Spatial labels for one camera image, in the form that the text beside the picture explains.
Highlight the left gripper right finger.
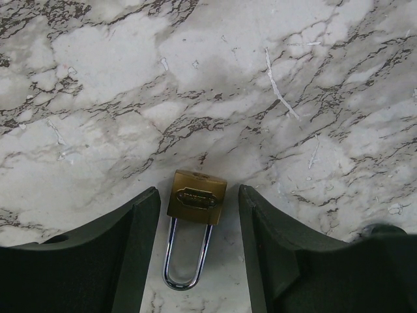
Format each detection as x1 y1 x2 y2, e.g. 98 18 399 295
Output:
238 185 416 312

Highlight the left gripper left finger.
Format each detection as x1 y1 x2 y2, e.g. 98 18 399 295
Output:
1 187 160 312

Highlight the small brass padlock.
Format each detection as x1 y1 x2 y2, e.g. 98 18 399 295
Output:
162 170 227 291

